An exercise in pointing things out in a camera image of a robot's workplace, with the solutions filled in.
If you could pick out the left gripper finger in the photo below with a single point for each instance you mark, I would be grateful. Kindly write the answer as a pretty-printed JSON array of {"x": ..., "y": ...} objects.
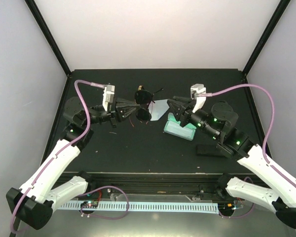
[
  {"x": 127, "y": 111},
  {"x": 124, "y": 102}
]

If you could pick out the black frame post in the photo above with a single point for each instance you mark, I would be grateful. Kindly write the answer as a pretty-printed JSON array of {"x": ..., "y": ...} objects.
[
  {"x": 268, "y": 30},
  {"x": 36, "y": 13}
]

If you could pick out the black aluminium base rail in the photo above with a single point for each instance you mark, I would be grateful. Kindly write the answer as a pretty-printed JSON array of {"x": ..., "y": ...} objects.
[{"x": 204, "y": 186}]

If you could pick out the left black frame post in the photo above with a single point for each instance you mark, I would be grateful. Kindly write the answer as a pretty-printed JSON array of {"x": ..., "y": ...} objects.
[{"x": 36, "y": 13}]

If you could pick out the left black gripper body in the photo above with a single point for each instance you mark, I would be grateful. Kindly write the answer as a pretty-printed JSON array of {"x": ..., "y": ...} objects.
[{"x": 112, "y": 112}]

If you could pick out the light blue cloth upper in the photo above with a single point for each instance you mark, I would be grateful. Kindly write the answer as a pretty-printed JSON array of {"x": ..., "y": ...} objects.
[{"x": 157, "y": 109}]

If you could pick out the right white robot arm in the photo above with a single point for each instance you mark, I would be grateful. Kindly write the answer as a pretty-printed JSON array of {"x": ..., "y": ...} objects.
[{"x": 280, "y": 194}]

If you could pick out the right black frame post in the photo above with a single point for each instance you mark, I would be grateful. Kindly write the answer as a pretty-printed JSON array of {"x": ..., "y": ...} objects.
[{"x": 268, "y": 30}]

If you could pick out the green lined glasses case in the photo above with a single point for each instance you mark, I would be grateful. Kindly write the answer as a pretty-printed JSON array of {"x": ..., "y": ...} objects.
[{"x": 173, "y": 127}]

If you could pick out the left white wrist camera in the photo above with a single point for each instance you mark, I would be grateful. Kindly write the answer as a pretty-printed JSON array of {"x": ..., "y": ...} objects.
[{"x": 108, "y": 96}]

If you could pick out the black round sunglasses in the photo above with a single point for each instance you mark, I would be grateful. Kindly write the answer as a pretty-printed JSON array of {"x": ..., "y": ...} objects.
[{"x": 144, "y": 98}]

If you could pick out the white slotted cable duct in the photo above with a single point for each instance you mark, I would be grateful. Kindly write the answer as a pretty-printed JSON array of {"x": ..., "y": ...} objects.
[{"x": 133, "y": 206}]

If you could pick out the left circuit board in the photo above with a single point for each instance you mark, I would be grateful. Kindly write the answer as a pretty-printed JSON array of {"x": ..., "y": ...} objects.
[{"x": 89, "y": 204}]

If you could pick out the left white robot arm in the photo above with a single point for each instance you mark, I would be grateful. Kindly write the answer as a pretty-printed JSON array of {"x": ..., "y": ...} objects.
[{"x": 37, "y": 199}]

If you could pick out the black glasses case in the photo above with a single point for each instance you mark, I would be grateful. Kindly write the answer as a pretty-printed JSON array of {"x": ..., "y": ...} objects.
[{"x": 208, "y": 151}]

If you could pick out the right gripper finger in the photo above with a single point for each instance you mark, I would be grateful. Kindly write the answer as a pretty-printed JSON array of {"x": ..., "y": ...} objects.
[
  {"x": 183, "y": 100},
  {"x": 175, "y": 108}
]

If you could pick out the right circuit board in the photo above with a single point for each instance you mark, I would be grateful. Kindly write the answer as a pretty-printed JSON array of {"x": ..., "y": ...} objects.
[{"x": 229, "y": 206}]

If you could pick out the circuit board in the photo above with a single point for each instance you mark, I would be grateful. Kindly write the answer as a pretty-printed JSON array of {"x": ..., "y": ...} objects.
[
  {"x": 89, "y": 204},
  {"x": 229, "y": 206}
]

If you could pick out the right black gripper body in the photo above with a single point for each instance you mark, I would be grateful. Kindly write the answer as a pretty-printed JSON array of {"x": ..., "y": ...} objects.
[{"x": 185, "y": 114}]

